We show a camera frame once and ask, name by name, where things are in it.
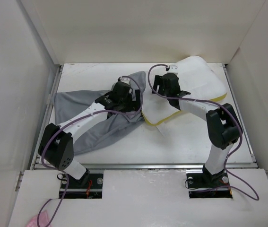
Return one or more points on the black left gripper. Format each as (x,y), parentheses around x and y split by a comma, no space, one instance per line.
(133,105)

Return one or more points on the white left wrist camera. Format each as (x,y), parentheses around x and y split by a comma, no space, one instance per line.
(124,79)

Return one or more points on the pink bubble wrap piece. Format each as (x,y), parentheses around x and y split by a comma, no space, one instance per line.
(43,220)

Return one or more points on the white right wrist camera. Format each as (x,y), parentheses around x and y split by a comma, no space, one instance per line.
(172,69)

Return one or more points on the aluminium left rail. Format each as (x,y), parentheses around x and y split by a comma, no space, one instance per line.
(51,88)

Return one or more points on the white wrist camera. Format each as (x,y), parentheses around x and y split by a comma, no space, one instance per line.
(172,69)
(124,79)

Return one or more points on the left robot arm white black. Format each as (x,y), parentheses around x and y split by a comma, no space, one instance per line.
(57,144)

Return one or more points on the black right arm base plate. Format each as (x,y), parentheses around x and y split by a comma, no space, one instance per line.
(199,188)

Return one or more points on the white pillow yellow edge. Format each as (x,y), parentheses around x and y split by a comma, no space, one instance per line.
(195,76)

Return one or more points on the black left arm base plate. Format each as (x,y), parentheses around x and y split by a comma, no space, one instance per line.
(91,189)

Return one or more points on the grey pillowcase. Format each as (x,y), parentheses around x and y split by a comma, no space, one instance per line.
(69,104)

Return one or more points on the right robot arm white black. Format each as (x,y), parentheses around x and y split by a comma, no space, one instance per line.
(222,126)

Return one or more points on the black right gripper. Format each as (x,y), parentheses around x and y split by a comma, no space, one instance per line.
(158,81)

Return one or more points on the aluminium front rail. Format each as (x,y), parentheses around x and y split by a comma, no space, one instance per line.
(164,166)

